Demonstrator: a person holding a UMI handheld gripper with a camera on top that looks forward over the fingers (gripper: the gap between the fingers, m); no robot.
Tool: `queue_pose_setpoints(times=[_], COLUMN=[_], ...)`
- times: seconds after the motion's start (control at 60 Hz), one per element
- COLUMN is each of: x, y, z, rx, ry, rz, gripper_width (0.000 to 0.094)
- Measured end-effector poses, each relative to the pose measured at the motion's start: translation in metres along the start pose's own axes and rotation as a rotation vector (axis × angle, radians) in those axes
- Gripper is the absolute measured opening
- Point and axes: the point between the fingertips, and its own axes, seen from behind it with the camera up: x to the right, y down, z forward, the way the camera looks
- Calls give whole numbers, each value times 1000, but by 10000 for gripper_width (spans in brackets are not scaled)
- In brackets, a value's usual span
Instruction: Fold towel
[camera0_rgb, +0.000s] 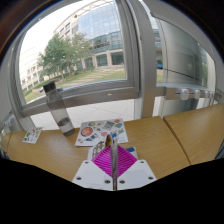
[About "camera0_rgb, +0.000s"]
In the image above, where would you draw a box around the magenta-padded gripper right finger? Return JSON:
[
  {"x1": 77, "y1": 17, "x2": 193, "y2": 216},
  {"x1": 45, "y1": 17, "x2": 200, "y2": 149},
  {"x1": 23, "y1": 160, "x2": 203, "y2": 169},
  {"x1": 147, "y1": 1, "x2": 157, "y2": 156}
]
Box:
[{"x1": 116, "y1": 145, "x2": 158, "y2": 192}]

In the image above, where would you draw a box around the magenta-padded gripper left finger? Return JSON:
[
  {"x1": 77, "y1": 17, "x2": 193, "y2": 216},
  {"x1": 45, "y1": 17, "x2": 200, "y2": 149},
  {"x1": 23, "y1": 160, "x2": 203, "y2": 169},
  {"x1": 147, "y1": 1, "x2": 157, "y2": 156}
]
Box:
[{"x1": 72, "y1": 145, "x2": 115, "y2": 192}]

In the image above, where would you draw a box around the sticker sheet with red circle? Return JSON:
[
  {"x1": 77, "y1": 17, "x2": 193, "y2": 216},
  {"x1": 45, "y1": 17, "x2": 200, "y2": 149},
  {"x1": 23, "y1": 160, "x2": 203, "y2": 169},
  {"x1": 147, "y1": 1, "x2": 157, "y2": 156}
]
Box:
[{"x1": 74, "y1": 118, "x2": 129, "y2": 148}]

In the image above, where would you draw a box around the sticker sheet with green stickers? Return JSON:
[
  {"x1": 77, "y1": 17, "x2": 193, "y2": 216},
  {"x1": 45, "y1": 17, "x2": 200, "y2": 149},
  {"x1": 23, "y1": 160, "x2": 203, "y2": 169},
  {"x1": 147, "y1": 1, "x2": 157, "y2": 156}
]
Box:
[{"x1": 22, "y1": 126, "x2": 44, "y2": 145}]

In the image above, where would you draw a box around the clear black-capped water bottle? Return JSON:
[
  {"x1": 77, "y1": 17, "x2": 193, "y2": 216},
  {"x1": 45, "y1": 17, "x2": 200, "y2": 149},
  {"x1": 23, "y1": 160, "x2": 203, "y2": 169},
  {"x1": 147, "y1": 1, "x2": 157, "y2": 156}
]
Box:
[{"x1": 42, "y1": 79, "x2": 76, "y2": 138}]

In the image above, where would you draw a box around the green tree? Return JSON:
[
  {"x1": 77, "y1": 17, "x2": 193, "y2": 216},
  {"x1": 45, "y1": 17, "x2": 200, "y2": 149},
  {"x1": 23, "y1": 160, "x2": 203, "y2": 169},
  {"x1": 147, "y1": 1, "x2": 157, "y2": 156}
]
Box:
[{"x1": 37, "y1": 32, "x2": 92, "y2": 82}]

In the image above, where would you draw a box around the glass office building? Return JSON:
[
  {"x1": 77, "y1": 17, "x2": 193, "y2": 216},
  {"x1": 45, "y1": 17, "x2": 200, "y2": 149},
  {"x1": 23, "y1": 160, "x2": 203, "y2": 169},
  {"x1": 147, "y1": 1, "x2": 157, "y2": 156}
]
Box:
[{"x1": 19, "y1": 0, "x2": 128, "y2": 94}]

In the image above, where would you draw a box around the white window frame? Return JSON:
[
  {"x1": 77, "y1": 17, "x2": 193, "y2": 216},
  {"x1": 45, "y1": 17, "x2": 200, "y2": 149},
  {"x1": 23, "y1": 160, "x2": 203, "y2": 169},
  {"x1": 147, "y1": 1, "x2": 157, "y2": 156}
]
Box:
[{"x1": 6, "y1": 0, "x2": 168, "y2": 132}]

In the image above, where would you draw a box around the white rail with knobs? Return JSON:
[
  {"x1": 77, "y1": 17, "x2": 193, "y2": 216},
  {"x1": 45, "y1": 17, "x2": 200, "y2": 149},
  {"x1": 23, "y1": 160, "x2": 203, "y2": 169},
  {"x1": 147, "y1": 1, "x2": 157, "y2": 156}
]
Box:
[{"x1": 164, "y1": 87, "x2": 216, "y2": 102}]

